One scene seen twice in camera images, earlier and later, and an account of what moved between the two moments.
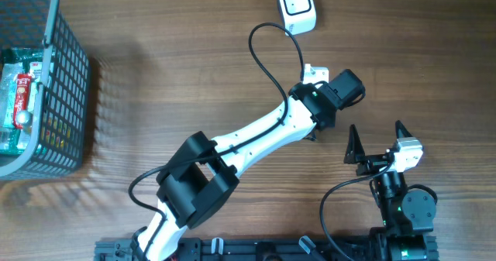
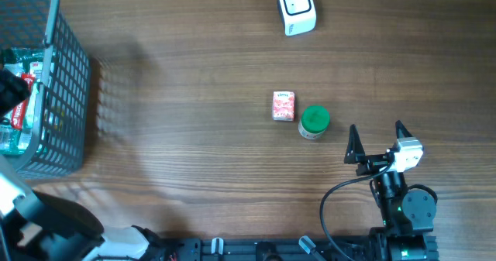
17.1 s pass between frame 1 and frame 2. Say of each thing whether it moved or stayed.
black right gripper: stayed
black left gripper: moved
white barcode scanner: stayed
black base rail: stayed
